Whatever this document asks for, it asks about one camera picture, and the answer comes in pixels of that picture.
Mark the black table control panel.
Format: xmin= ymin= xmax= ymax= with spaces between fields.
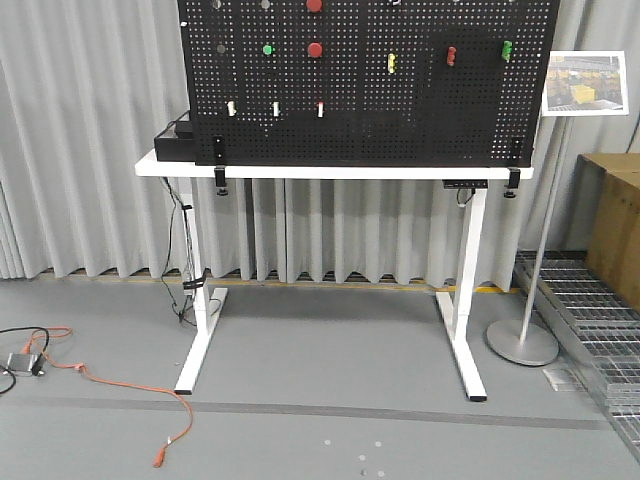
xmin=443 ymin=179 xmax=488 ymax=190

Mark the black perforated pegboard panel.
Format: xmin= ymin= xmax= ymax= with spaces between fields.
xmin=178 ymin=1 xmax=559 ymax=168

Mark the black box behind pegboard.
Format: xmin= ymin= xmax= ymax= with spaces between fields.
xmin=154 ymin=110 xmax=196 ymax=163

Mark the lower red round push button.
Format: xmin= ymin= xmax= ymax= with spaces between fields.
xmin=307 ymin=42 xmax=323 ymax=59

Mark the red round push button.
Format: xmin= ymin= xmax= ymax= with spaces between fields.
xmin=306 ymin=0 xmax=323 ymax=13
xmin=307 ymin=42 xmax=323 ymax=59

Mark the right black table clamp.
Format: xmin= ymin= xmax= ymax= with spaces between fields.
xmin=503 ymin=137 xmax=522 ymax=199

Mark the grey sign stand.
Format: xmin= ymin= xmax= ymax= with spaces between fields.
xmin=485 ymin=117 xmax=574 ymax=367

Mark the upper red round push button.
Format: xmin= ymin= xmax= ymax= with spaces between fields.
xmin=306 ymin=0 xmax=323 ymax=13

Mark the grey curtain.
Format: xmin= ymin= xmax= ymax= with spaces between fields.
xmin=1 ymin=1 xmax=639 ymax=288

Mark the brown cardboard box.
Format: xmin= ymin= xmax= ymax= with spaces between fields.
xmin=580 ymin=153 xmax=639 ymax=309

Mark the metal floor grating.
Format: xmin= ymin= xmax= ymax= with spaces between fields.
xmin=535 ymin=251 xmax=639 ymax=457

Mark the printed photo sign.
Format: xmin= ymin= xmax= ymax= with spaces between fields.
xmin=541 ymin=50 xmax=629 ymax=117

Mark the grey power adapter box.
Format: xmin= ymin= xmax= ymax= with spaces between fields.
xmin=7 ymin=353 xmax=40 ymax=376

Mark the yellow-white rocker switch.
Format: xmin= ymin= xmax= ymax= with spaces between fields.
xmin=227 ymin=101 xmax=237 ymax=117

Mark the black table power cable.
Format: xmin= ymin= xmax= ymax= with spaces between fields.
xmin=159 ymin=176 xmax=222 ymax=327

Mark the yellow toggle handle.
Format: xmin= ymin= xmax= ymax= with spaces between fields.
xmin=387 ymin=52 xmax=397 ymax=74

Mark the red toggle handle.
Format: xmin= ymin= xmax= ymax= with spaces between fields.
xmin=446 ymin=46 xmax=457 ymax=67

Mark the orange cable on floor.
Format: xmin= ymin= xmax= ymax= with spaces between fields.
xmin=20 ymin=326 xmax=195 ymax=469

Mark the green toggle handle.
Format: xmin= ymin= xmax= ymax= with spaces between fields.
xmin=501 ymin=40 xmax=513 ymax=62

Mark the black cable on floor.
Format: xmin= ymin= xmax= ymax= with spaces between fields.
xmin=0 ymin=327 xmax=50 ymax=396

